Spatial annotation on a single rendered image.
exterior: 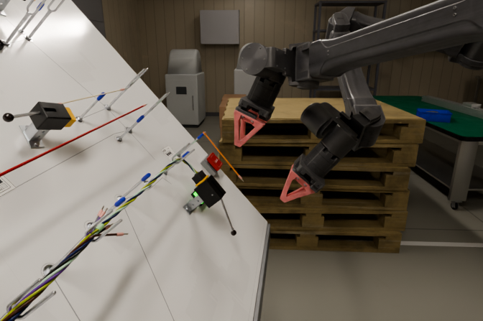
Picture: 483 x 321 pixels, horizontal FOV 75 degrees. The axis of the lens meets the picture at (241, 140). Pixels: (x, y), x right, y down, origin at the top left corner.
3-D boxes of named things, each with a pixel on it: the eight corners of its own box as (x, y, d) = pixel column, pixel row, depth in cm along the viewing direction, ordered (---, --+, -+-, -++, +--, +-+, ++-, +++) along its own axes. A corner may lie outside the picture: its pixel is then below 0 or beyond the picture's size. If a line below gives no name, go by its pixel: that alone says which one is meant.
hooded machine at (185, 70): (177, 119, 652) (173, 49, 612) (205, 120, 647) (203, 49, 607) (167, 128, 586) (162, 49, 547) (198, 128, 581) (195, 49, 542)
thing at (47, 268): (60, 271, 43) (126, 216, 39) (50, 281, 41) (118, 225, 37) (49, 261, 43) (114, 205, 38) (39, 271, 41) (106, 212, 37)
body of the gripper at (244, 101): (236, 106, 63) (251, 72, 61) (246, 101, 73) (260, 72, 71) (265, 121, 63) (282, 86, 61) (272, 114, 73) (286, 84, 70)
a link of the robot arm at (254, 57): (321, 89, 62) (322, 44, 62) (301, 82, 52) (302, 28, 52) (266, 91, 68) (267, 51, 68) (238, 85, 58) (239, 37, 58)
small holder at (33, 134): (-20, 125, 47) (5, 94, 45) (38, 126, 56) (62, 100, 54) (-8, 149, 46) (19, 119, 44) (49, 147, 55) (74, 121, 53)
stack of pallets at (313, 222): (363, 194, 321) (374, 97, 293) (407, 253, 229) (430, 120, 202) (226, 192, 326) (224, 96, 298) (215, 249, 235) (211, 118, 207)
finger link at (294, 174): (269, 194, 68) (298, 163, 66) (273, 183, 75) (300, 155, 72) (292, 215, 68) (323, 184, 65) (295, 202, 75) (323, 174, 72)
